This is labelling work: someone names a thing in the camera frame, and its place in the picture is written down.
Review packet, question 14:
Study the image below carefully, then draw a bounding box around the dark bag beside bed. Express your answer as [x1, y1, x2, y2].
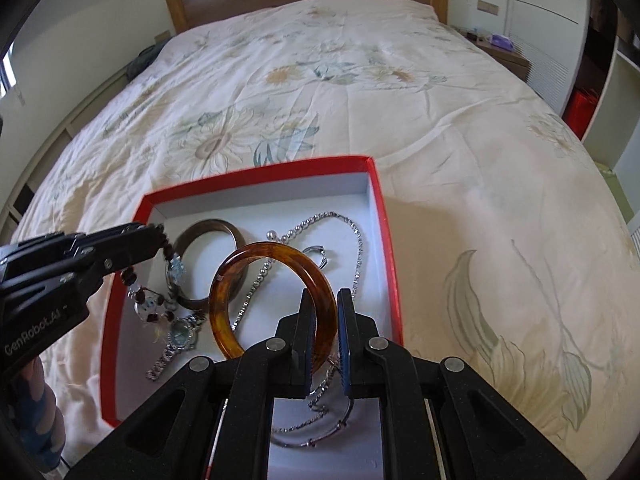
[126, 42, 165, 82]

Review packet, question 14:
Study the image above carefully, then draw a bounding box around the dark brown bangle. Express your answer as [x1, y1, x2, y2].
[165, 219, 246, 312]

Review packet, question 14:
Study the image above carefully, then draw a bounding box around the floral white bedspread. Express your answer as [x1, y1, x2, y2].
[15, 0, 639, 479]

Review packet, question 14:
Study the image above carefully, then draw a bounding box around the red jewelry box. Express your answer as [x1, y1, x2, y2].
[100, 156, 402, 479]

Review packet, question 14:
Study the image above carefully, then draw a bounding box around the silver wrist watch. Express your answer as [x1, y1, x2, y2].
[145, 314, 205, 382]

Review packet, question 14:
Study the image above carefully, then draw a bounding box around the red object by wardrobe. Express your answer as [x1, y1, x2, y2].
[563, 88, 599, 140]

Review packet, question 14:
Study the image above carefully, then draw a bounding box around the thin silver bangle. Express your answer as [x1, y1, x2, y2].
[270, 399, 355, 448]

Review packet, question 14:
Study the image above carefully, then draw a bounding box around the purple tissue pack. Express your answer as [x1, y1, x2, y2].
[489, 34, 515, 52]

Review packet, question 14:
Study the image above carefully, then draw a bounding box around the white wardrobe door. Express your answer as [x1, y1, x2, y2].
[506, 0, 590, 115]

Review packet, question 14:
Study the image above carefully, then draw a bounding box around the amber orange bangle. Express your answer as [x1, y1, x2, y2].
[208, 242, 337, 373]

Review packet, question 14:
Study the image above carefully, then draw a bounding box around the silver chain necklace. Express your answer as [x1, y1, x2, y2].
[230, 210, 365, 436]

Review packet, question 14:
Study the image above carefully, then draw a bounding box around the gloved left hand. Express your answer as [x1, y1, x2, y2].
[10, 358, 66, 474]

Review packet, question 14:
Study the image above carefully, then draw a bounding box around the low white wall cabinet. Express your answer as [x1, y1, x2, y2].
[1, 67, 128, 233]

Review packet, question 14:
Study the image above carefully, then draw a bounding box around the silver ring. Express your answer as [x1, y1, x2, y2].
[301, 244, 330, 270]

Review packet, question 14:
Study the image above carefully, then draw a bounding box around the dark beaded bracelet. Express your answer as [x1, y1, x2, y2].
[119, 224, 188, 326]

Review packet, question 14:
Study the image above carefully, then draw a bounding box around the wooden nightstand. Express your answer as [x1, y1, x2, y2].
[462, 32, 530, 82]

